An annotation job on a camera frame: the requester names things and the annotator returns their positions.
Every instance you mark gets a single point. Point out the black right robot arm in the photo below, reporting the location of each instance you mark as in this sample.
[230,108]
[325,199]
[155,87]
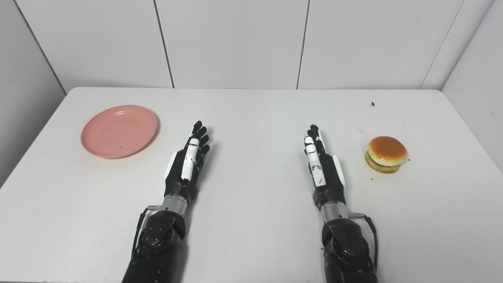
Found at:
[347,251]

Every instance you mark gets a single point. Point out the toy hamburger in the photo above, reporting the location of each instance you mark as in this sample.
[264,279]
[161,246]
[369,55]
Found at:
[387,151]

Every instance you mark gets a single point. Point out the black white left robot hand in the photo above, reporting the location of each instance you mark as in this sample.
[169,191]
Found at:
[177,177]

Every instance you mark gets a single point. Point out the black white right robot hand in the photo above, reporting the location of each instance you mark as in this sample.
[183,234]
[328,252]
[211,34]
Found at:
[332,181]

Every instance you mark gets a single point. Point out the pink round plate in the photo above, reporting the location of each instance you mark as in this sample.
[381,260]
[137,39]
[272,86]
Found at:
[118,131]

